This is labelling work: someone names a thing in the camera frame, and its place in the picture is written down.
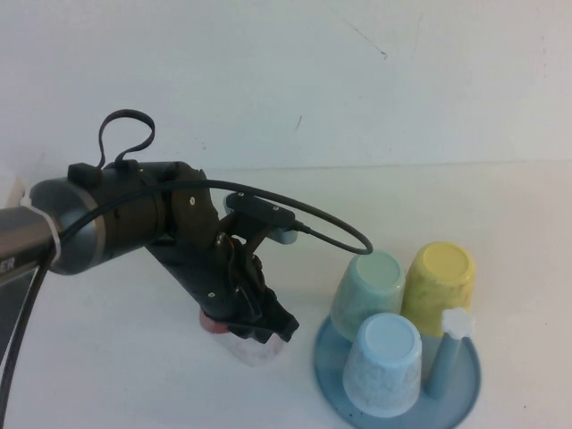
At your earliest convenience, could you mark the black looped flat cable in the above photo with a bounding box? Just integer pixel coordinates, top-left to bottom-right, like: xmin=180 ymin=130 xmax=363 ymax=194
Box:
xmin=66 ymin=108 xmax=156 ymax=189

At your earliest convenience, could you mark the beige furniture edge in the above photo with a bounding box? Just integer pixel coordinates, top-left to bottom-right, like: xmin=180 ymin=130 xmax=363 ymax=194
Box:
xmin=0 ymin=172 xmax=27 ymax=207

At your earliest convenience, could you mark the green marbled plastic cup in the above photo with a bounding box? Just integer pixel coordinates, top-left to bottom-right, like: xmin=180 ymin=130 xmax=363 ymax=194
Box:
xmin=330 ymin=249 xmax=407 ymax=341

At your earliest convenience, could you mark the blue round cup stand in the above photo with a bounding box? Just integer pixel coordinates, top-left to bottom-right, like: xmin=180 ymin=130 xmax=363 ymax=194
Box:
xmin=314 ymin=306 xmax=483 ymax=429

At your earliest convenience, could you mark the pink marbled plastic cup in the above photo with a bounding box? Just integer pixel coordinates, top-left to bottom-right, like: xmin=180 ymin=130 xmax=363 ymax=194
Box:
xmin=198 ymin=308 xmax=287 ymax=370

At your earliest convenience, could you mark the white zip tie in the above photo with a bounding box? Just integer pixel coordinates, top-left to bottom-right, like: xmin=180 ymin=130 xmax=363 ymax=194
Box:
xmin=21 ymin=189 xmax=63 ymax=272

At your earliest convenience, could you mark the yellow marbled plastic cup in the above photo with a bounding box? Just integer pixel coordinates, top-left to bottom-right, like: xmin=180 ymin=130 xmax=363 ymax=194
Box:
xmin=400 ymin=240 xmax=476 ymax=337

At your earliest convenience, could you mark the blue marbled plastic cup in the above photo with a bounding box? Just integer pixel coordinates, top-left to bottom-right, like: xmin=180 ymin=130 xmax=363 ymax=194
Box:
xmin=342 ymin=311 xmax=424 ymax=419

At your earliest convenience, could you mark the long black camera cable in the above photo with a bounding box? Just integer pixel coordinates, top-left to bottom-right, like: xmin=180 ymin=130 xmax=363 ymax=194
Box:
xmin=0 ymin=178 xmax=374 ymax=394

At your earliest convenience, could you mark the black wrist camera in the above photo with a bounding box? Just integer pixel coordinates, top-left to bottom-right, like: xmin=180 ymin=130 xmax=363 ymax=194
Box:
xmin=224 ymin=190 xmax=299 ymax=246

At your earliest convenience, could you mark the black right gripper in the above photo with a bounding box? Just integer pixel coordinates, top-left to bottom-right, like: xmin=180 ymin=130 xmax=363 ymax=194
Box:
xmin=149 ymin=231 xmax=300 ymax=346

